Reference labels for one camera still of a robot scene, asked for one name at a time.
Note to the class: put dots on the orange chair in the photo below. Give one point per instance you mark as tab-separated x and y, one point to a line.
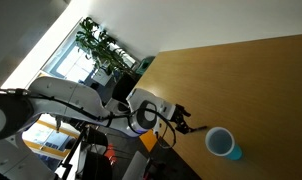
110	154

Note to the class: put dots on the glass window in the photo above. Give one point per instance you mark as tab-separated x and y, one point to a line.
71	63

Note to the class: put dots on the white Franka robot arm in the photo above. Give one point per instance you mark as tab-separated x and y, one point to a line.
67	96

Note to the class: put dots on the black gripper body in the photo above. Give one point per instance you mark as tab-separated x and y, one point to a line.
177	115

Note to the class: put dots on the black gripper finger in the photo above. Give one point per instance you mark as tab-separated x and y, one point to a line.
185	111
186	128

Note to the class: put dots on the black tripod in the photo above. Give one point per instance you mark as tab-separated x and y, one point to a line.
67	160

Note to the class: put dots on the blue plastic cup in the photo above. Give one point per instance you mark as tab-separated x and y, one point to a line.
236	153

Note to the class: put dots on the black office chair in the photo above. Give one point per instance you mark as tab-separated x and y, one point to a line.
96	163
124	86

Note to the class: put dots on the green potted plant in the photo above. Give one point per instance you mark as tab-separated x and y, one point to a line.
97	43

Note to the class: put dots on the green bin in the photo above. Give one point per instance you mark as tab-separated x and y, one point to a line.
145	65

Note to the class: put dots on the grey panel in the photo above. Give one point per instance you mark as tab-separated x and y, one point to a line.
134	168

